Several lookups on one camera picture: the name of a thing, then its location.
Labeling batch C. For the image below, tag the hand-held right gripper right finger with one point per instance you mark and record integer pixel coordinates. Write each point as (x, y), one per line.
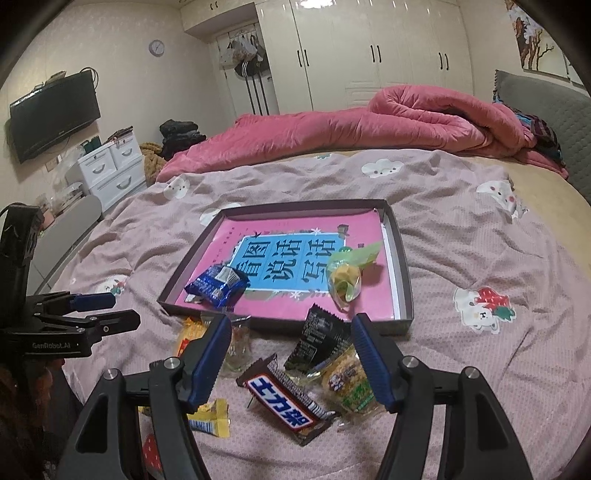
(369, 364)

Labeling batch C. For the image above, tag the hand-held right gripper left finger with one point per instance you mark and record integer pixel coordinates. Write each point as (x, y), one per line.
(210, 364)

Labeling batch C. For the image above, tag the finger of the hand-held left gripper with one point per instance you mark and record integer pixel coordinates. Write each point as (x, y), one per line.
(94, 301)
(115, 321)

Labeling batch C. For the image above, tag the yellow green cracker packet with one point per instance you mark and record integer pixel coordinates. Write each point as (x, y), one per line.
(344, 378)

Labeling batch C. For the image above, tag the clear red snack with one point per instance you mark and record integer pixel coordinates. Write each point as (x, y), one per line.
(238, 341)

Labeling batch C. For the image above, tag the orange yellow biscuit packet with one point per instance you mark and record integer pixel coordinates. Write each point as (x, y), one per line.
(191, 332)

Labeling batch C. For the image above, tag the yellow snack packet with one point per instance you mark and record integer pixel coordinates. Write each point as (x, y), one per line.
(212, 417)

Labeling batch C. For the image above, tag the black snack packet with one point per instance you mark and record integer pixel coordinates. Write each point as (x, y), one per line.
(314, 337)

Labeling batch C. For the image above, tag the brown chocolate bar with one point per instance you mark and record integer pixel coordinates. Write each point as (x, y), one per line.
(281, 397)

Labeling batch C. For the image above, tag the blue snack packet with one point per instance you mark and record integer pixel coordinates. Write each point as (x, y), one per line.
(214, 284)

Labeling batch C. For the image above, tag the clear green-topped candy bag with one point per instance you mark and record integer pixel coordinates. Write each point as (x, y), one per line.
(344, 277)

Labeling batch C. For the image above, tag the dark shallow cardboard tray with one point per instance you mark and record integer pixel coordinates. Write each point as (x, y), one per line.
(400, 277)

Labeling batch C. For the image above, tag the white drawer cabinet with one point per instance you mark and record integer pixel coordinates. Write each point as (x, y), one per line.
(115, 170)

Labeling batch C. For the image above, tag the brown knit blanket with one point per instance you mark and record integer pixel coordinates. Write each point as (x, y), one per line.
(150, 161)

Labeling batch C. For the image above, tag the pink book with blue label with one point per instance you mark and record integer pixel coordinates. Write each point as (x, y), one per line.
(277, 226)

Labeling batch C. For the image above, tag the green box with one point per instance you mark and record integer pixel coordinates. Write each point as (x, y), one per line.
(91, 146)

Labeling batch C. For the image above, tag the printed pink bedsheet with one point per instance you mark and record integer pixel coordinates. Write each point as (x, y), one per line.
(461, 230)

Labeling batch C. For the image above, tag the dark clothes pile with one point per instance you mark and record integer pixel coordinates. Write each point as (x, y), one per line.
(182, 136)

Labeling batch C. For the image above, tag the pink quilt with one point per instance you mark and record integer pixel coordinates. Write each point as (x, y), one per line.
(323, 129)

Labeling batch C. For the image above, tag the tan mattress sheet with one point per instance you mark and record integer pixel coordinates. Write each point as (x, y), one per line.
(554, 194)

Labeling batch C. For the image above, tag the grey hanging bag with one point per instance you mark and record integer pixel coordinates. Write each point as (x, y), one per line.
(228, 53)

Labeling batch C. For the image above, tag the dark hanging bag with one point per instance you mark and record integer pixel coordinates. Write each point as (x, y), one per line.
(251, 64)

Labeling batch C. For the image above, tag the colourful clothes pile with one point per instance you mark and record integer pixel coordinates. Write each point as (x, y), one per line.
(545, 134)

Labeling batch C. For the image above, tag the grey padded headboard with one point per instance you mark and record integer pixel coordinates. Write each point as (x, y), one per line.
(545, 106)

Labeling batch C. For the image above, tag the cream wardrobe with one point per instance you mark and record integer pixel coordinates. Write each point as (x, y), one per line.
(346, 46)

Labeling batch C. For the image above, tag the black wall television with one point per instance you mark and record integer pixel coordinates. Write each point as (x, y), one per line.
(55, 115)

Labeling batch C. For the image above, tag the round wall clock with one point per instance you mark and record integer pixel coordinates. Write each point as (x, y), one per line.
(157, 47)

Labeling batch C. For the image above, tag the blossom wall painting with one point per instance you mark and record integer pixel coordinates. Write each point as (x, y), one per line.
(531, 37)

